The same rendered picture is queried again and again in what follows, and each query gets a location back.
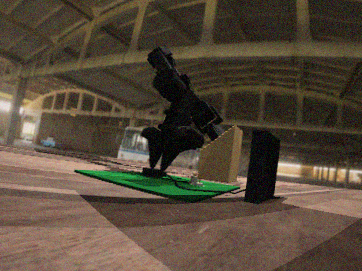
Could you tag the green circuit board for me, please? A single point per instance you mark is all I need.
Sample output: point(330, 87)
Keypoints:
point(164, 186)

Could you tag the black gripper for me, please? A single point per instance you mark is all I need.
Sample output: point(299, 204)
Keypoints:
point(174, 137)

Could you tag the black cable with plug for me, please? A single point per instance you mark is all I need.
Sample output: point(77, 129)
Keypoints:
point(158, 173)

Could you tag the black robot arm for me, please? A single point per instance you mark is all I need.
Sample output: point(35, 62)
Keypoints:
point(176, 89)

